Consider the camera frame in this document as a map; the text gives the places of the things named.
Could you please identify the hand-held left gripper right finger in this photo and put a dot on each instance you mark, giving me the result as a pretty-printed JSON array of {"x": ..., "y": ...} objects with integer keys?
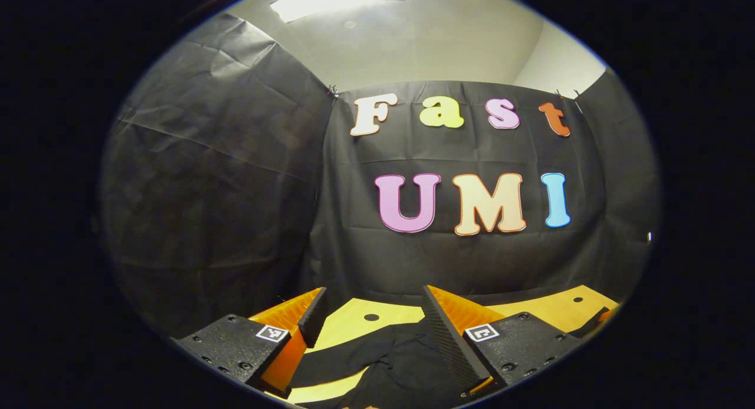
[{"x": 448, "y": 344}]

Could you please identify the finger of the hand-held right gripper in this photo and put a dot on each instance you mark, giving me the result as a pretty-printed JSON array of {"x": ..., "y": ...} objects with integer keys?
[{"x": 593, "y": 323}]

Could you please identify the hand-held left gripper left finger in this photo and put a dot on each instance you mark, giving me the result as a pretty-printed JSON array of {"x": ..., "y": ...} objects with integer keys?
[{"x": 315, "y": 317}]

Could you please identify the black button shirt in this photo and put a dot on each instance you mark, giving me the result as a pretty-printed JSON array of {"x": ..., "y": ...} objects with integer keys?
[{"x": 401, "y": 367}]

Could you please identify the black backdrop cloth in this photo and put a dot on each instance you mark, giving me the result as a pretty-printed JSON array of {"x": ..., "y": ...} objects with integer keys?
[{"x": 236, "y": 190}]

